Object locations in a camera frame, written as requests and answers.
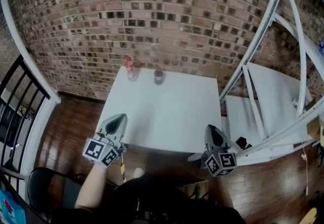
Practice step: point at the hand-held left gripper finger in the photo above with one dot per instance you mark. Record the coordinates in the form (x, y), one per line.
(123, 129)
(102, 128)

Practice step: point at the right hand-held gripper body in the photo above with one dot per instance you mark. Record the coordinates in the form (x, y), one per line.
(220, 164)

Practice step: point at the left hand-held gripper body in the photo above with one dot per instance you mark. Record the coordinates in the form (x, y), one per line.
(97, 150)

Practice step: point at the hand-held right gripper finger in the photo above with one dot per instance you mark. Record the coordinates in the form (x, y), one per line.
(207, 142)
(225, 142)

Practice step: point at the person's left forearm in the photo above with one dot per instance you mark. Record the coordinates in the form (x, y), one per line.
(91, 187)

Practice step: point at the person's right forearm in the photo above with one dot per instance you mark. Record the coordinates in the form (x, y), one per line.
(225, 192)

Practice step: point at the small black device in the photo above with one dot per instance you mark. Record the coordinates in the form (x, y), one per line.
(243, 143)

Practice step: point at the yellow black striped strip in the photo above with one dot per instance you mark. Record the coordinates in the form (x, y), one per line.
(123, 169)

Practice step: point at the white table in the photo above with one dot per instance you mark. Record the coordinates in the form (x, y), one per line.
(167, 116)

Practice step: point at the person's white shoe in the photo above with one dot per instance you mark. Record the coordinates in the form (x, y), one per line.
(138, 172)

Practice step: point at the clear bottle with red cap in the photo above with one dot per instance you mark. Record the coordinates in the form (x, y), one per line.
(131, 71)

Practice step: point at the dark cola bottle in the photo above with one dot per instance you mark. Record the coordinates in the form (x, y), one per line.
(158, 77)

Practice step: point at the black chair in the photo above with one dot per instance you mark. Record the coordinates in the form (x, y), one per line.
(43, 187)

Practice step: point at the white metal shelf rack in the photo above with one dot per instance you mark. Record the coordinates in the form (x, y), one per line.
(276, 96)

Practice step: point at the person's black clothing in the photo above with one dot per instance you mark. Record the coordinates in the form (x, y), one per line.
(157, 202)

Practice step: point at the small white green container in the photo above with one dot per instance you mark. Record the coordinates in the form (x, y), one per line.
(295, 104)

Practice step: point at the black metal railing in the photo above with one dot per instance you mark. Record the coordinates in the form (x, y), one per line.
(20, 106)

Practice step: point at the brown carton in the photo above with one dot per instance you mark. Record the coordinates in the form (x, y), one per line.
(314, 126)

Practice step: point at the tan rounded object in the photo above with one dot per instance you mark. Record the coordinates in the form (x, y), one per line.
(310, 215)

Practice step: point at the blue printed packet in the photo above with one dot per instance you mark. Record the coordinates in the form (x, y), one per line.
(10, 207)

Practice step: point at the white curved post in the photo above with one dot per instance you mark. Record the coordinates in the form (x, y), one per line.
(38, 121)

